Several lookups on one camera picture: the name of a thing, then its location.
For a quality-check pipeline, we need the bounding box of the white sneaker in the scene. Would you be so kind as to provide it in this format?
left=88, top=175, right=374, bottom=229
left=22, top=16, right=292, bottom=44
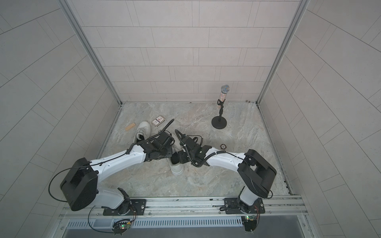
left=167, top=146, right=184, bottom=176
left=134, top=121, right=151, bottom=143

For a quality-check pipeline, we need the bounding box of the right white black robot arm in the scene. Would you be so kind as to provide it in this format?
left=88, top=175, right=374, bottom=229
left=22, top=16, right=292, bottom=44
left=172, top=130, right=277, bottom=214

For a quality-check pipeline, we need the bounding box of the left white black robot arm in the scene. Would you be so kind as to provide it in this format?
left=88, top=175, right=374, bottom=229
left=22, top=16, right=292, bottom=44
left=60, top=131, right=175, bottom=215

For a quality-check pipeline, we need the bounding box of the playing card box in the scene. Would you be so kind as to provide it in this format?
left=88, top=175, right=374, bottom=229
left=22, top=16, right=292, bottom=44
left=151, top=116, right=166, bottom=127

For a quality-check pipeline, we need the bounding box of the small wooden block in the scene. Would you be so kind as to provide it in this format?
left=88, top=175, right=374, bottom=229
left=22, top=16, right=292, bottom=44
left=125, top=123, right=136, bottom=131

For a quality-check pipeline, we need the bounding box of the microphone on black stand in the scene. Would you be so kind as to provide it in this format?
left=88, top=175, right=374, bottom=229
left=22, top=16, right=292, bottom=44
left=211, top=84, right=230, bottom=130

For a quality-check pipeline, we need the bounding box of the left green circuit board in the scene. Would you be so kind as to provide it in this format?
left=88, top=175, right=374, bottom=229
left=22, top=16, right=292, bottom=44
left=112, top=219, right=132, bottom=235

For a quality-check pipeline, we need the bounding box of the green circuit board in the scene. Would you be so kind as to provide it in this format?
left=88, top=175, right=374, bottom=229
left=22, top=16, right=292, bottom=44
left=112, top=219, right=132, bottom=235
left=241, top=216, right=258, bottom=232

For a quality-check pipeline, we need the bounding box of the right green circuit board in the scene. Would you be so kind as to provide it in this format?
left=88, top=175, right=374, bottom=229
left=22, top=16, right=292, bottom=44
left=241, top=216, right=258, bottom=232

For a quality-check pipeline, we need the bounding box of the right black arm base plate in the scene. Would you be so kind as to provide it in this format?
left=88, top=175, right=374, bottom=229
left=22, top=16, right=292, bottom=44
left=220, top=198, right=266, bottom=214

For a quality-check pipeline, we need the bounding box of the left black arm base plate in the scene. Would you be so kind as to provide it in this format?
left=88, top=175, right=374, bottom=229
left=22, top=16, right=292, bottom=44
left=103, top=199, right=147, bottom=216

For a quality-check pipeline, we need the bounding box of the white perforated cable duct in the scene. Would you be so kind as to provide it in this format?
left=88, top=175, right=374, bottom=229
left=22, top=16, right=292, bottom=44
left=66, top=216, right=243, bottom=230

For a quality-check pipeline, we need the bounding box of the aluminium mounting rail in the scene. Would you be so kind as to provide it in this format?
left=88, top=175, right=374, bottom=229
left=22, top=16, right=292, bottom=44
left=59, top=195, right=308, bottom=219

